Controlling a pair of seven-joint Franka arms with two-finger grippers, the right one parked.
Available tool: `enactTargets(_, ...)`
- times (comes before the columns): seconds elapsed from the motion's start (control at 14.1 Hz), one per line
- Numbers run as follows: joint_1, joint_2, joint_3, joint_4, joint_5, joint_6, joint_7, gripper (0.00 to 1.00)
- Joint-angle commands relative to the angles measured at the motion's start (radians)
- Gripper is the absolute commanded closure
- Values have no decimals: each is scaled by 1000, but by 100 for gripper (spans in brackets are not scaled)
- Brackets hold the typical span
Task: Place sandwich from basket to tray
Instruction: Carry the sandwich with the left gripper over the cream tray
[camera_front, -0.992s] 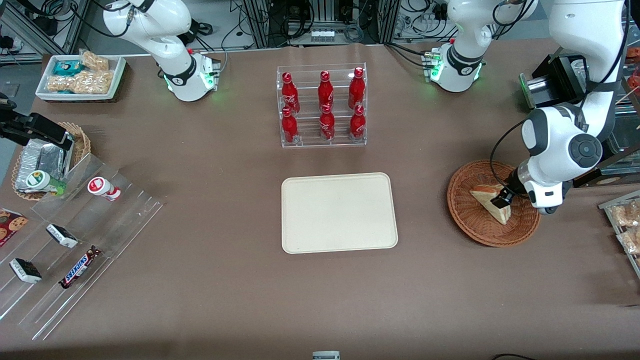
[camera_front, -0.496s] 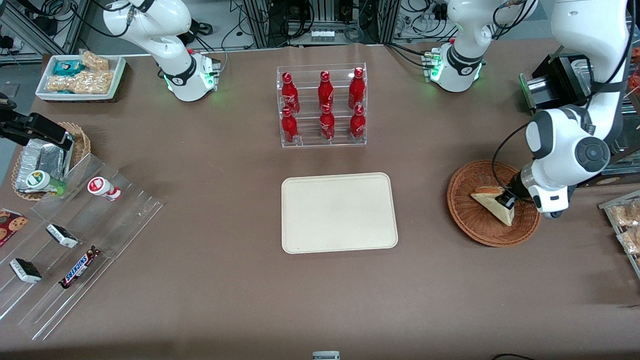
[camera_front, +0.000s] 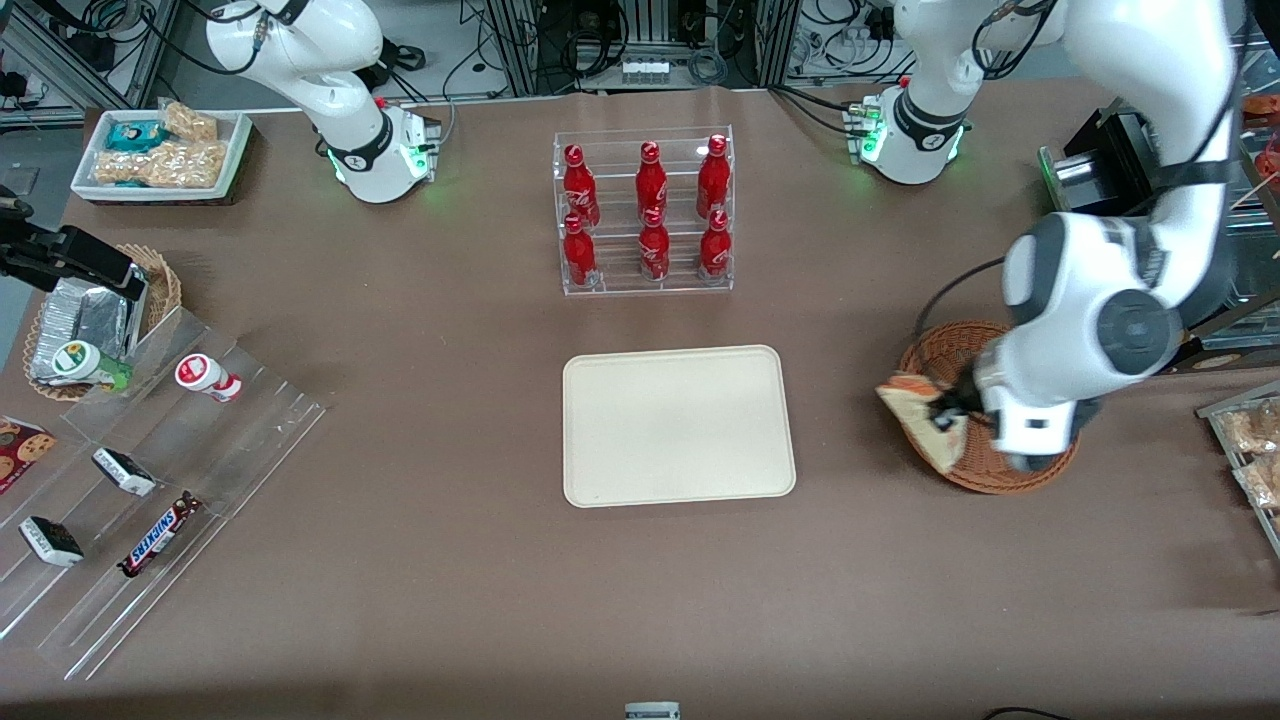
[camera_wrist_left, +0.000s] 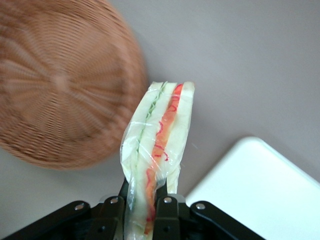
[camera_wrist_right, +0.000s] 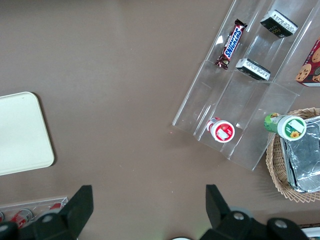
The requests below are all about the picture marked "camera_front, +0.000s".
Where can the white connector block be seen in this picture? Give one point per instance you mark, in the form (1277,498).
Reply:
(645,72)

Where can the small wicker basket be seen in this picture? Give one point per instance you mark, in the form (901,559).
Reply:
(165,285)

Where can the beige plastic tray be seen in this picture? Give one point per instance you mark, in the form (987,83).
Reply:
(680,425)

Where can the green label yoghurt bottle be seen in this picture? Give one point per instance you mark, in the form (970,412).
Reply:
(85,362)

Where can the large peanut cracker packet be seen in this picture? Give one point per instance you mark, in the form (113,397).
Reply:
(165,165)

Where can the grey snack tray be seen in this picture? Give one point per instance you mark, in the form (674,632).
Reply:
(1218,415)

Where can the snickers chocolate bar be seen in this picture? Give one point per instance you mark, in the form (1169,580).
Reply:
(158,535)

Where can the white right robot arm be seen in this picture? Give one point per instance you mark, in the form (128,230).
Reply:
(320,60)

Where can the clear bag of crackers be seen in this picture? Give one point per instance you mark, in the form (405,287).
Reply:
(1255,430)
(1262,482)

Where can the white rectangular snack tray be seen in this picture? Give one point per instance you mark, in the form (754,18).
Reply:
(235,150)

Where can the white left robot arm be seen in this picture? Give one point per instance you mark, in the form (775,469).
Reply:
(1130,100)

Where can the black white snack bar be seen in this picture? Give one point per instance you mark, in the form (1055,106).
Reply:
(124,472)
(50,541)

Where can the clear acrylic stepped display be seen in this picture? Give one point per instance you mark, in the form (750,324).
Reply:
(220,450)

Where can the white labelled object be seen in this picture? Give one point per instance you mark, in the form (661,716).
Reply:
(652,711)

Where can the small rice cracker packet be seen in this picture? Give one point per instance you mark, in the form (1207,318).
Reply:
(190,122)

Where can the clear acrylic bottle rack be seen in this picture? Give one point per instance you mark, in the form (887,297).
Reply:
(615,285)

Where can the aluminium profile frame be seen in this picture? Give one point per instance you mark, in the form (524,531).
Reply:
(140,60)

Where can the red label yoghurt bottle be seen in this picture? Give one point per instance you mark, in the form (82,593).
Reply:
(205,376)

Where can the black box appliance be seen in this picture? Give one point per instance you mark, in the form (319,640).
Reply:
(1100,170)

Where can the chocolate chip cookie pack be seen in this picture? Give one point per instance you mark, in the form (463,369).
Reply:
(25,450)

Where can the large round wicker basket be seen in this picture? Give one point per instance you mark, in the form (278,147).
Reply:
(950,350)

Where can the teal snack packet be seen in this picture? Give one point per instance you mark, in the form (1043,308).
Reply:
(135,134)

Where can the triangular sandwich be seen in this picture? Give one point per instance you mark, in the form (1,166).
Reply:
(910,395)

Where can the aluminium frame rack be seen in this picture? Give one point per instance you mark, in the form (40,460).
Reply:
(520,45)

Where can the red cola bottle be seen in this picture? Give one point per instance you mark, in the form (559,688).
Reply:
(578,255)
(650,180)
(654,250)
(714,248)
(578,185)
(712,175)

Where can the foil wrapped sandwich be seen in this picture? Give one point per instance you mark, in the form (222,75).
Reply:
(85,315)

